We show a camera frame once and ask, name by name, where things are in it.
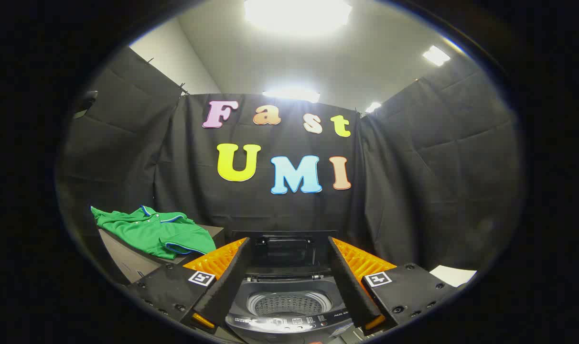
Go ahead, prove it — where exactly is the grey top-load washing machine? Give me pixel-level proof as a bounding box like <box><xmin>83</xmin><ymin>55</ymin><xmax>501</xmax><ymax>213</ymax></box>
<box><xmin>225</xmin><ymin>273</ymin><xmax>362</xmax><ymax>344</ymax></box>

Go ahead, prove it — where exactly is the white paper sheet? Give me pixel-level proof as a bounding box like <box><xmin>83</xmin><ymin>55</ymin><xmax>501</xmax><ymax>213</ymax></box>
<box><xmin>429</xmin><ymin>265</ymin><xmax>477</xmax><ymax>288</ymax></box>

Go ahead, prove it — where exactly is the black backdrop cloth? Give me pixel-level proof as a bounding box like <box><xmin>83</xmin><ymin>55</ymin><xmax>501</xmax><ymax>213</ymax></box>
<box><xmin>55</xmin><ymin>45</ymin><xmax>524</xmax><ymax>287</ymax></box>

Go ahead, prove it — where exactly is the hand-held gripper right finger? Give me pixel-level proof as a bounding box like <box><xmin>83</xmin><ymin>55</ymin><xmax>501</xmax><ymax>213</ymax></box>
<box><xmin>328</xmin><ymin>236</ymin><xmax>457</xmax><ymax>335</ymax></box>

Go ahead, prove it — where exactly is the large ceiling light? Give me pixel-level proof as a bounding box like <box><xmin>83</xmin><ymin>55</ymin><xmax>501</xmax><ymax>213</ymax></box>
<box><xmin>244</xmin><ymin>0</ymin><xmax>352</xmax><ymax>36</ymax></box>

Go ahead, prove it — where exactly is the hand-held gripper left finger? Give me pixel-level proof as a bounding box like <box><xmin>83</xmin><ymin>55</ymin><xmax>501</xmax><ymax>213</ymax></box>
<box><xmin>127</xmin><ymin>237</ymin><xmax>253</xmax><ymax>334</ymax></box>

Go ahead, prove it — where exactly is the grey cabinet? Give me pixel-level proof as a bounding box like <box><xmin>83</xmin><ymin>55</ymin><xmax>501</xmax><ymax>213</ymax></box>
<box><xmin>98</xmin><ymin>224</ymin><xmax>225</xmax><ymax>286</ymax></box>

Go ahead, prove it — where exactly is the green polo shirt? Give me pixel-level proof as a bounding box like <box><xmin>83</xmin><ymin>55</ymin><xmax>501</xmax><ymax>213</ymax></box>
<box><xmin>91</xmin><ymin>205</ymin><xmax>217</xmax><ymax>260</ymax></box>

